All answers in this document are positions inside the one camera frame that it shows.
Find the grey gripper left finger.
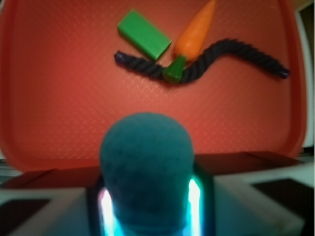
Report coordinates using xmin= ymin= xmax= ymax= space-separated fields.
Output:
xmin=0 ymin=167 xmax=104 ymax=236

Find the dark blue rope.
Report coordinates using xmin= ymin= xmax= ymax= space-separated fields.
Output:
xmin=114 ymin=38 xmax=290 ymax=84

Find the blue textured ball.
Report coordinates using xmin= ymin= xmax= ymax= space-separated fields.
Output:
xmin=99 ymin=113 xmax=194 ymax=236

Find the orange toy carrot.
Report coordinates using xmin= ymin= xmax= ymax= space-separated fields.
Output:
xmin=162 ymin=0 xmax=216 ymax=84

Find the red plastic tray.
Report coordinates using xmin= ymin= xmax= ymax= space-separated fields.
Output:
xmin=0 ymin=0 xmax=306 ymax=172

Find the green rectangular block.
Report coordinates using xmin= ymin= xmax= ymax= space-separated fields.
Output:
xmin=117 ymin=9 xmax=172 ymax=61

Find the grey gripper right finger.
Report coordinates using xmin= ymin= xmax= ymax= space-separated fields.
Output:
xmin=194 ymin=152 xmax=305 ymax=236

